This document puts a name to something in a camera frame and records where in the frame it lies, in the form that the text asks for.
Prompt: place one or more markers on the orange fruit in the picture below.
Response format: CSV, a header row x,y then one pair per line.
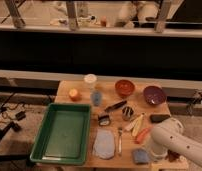
x,y
74,95

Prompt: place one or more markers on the silver fork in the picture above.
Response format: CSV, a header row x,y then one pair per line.
x,y
120,141

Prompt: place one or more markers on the red bowl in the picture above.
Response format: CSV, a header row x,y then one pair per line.
x,y
124,88

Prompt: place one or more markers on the white lidded cup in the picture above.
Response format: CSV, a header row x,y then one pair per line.
x,y
90,80

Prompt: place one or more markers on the orange carrot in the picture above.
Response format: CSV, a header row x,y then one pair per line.
x,y
141,135

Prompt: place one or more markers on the dark grape bunch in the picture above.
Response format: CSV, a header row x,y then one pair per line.
x,y
172,156

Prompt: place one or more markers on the black handled knife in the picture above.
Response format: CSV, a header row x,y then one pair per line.
x,y
115,106

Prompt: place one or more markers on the green plastic tray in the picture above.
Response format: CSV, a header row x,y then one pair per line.
x,y
63,135

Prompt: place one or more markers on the grey folded cloth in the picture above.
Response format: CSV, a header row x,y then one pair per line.
x,y
104,144

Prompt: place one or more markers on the purple bowl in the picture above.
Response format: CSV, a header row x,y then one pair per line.
x,y
154,95

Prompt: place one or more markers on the blue sponge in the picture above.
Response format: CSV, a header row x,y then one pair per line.
x,y
140,156

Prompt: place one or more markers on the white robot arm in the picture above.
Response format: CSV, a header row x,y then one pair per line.
x,y
168,135

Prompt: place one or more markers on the white banana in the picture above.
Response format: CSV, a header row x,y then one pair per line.
x,y
131,125

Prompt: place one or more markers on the small black block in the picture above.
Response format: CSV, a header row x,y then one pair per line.
x,y
157,118

